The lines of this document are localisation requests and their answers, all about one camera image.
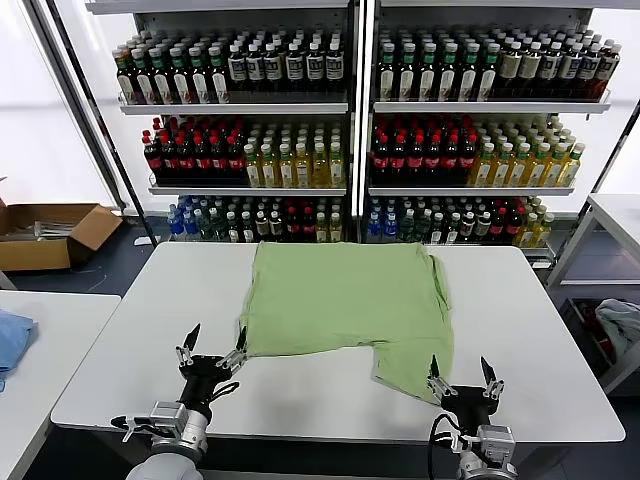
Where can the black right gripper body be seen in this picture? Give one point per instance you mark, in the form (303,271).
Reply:
(467,402)

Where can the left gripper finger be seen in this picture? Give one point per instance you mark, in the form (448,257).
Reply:
(189,342)
(235,356)

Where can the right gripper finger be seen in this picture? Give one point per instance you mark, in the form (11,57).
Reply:
(492,382)
(439,382)

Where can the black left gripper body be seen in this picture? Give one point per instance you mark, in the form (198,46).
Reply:
(202,372)

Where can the green polo shirt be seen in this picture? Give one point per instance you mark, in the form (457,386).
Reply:
(345,300)

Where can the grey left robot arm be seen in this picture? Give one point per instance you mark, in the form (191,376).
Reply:
(165,462)

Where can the small white floor object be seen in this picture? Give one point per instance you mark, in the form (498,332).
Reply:
(142,241)

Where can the red fabric item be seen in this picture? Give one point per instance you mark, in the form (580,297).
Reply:
(597,335)

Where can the blue drink bottle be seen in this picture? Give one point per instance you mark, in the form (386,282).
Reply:
(189,224)
(374,229)
(390,229)
(174,224)

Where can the clear green drink bottle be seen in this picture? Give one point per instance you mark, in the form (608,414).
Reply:
(424,229)
(408,229)
(219,226)

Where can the dark bottle white cap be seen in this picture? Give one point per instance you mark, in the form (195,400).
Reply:
(467,229)
(262,227)
(438,231)
(275,227)
(452,231)
(482,229)
(233,229)
(248,229)

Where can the white grey cloth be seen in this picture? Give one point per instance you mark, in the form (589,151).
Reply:
(620,325)

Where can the dark bottle red label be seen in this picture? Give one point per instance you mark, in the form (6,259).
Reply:
(293,227)
(308,227)
(512,227)
(497,227)

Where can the yellow drink bottle green neck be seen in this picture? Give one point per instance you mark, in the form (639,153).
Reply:
(253,170)
(537,169)
(286,170)
(320,169)
(501,169)
(482,169)
(555,169)
(336,230)
(322,230)
(544,232)
(519,169)
(269,170)
(572,167)
(303,170)
(337,169)
(528,232)

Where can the blue cloth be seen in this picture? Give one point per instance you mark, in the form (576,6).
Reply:
(15,340)

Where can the brown cardboard box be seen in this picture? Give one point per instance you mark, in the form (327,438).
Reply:
(35,255)

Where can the cola bottle red cap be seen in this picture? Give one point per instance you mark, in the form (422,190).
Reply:
(152,160)
(169,161)
(468,160)
(219,161)
(381,160)
(236,161)
(433,160)
(202,161)
(398,160)
(415,160)
(185,161)
(450,160)

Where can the clear plastic packets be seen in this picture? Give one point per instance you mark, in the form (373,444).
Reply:
(45,229)

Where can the white framed side table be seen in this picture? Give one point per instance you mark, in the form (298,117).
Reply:
(617,210)

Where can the grey metal shelf unit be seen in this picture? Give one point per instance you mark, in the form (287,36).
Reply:
(235,108)
(490,106)

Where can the dark bottle white vertical label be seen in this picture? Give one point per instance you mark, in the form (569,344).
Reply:
(200,80)
(469,75)
(489,75)
(219,80)
(126,80)
(386,75)
(449,75)
(407,75)
(162,80)
(181,80)
(428,75)
(144,80)

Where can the black bottle blue white label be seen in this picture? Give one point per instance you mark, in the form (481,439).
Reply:
(315,66)
(590,67)
(255,67)
(238,67)
(570,67)
(334,66)
(550,67)
(295,66)
(272,66)

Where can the dark bottle beige label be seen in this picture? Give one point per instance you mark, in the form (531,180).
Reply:
(530,67)
(509,67)

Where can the reddish bottle blue white label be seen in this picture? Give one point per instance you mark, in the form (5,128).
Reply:
(607,70)

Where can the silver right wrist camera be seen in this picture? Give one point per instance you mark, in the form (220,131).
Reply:
(496,440)

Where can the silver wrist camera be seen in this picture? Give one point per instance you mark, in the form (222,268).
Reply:
(496,440)
(169,414)

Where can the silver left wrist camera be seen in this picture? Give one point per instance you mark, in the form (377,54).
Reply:
(169,414)

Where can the black window frame pole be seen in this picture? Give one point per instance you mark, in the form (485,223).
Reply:
(89,110)
(615,150)

